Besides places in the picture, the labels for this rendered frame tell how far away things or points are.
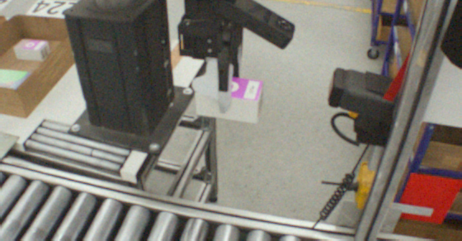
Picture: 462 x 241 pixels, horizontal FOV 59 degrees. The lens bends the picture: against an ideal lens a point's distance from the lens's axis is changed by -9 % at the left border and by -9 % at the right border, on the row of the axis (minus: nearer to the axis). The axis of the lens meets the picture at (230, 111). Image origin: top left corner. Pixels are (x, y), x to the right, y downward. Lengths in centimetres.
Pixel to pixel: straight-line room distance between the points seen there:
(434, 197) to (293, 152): 132
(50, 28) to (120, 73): 61
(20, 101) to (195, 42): 68
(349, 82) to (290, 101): 172
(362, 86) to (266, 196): 128
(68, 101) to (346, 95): 82
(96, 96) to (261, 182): 108
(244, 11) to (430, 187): 48
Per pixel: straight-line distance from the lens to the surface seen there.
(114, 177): 106
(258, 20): 61
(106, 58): 98
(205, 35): 63
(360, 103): 70
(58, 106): 126
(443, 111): 73
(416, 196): 88
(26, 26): 161
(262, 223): 92
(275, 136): 219
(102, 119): 111
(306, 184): 199
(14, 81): 136
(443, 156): 140
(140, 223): 93
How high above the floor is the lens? 149
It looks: 40 degrees down
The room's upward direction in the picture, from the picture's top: straight up
